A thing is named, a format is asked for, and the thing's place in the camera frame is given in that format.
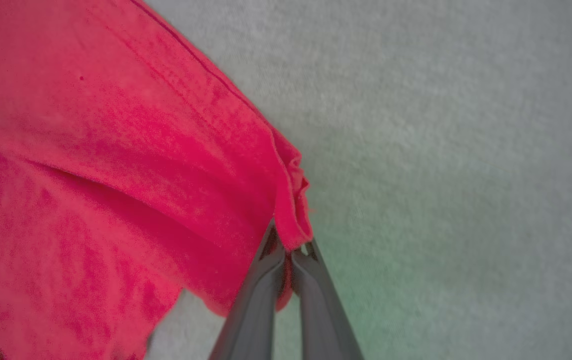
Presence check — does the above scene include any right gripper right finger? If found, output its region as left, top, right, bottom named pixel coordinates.
left=290, top=238, right=365, bottom=360

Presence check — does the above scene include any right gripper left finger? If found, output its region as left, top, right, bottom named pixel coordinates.
left=208, top=219, right=287, bottom=360

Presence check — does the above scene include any red and white garment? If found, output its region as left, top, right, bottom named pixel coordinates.
left=0, top=0, right=314, bottom=360

